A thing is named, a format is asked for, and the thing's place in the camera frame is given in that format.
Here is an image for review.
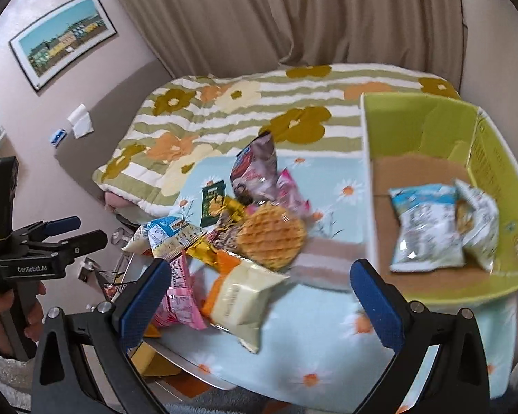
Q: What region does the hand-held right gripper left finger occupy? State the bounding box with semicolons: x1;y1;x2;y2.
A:
31;259;173;414

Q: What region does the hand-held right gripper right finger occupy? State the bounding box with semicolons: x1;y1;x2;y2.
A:
349;259;492;414

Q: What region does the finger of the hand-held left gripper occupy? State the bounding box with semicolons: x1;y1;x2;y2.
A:
28;230;108;265
12;217;82;247

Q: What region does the pink printed snack packet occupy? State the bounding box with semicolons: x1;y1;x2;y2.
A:
150;252;208;331

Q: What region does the white yellow snack packet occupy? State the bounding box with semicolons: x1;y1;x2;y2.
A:
122;223;155;254

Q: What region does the blue white snack packet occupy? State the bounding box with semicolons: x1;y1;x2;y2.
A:
149;216;203;262
388;183;467;273
454;179;500;273

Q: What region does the orange snack packet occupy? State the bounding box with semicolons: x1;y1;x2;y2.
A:
200;250;242;317

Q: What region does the cream snack packet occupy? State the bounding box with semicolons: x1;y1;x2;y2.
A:
209;261;291;354

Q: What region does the small green snack packet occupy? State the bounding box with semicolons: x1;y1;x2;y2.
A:
200;180;227;228

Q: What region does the gold snack packet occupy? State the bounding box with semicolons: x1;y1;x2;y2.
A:
185;196;249;270

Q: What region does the pink white snack bag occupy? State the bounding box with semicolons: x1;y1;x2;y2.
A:
276;168;308;216

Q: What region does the purple snack bag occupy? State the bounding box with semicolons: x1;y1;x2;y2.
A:
230;133;281;204

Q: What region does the green cardboard box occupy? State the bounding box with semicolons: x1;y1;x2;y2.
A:
359;91;518;307

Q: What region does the person's left forearm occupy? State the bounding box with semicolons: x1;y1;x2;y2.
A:
0;332;33;402

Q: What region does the pink cushion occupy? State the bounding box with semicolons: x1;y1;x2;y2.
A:
104;190;132;213

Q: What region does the yellow cardboard box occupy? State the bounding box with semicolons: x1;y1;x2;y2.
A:
132;323;186;378

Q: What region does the pink white striped block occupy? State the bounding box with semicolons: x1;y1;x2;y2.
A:
290;239;365;292

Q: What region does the light blue daisy cloth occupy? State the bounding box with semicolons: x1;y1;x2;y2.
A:
125;153;518;400

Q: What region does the white tissue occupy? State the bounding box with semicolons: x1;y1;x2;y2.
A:
66;103;95;139

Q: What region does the green striped flowered blanket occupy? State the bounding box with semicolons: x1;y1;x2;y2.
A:
90;64;462;220

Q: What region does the beige curtain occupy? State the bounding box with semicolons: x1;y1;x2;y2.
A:
99;0;464;89

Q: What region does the framed wall picture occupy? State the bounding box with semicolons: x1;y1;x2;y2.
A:
9;0;117;93

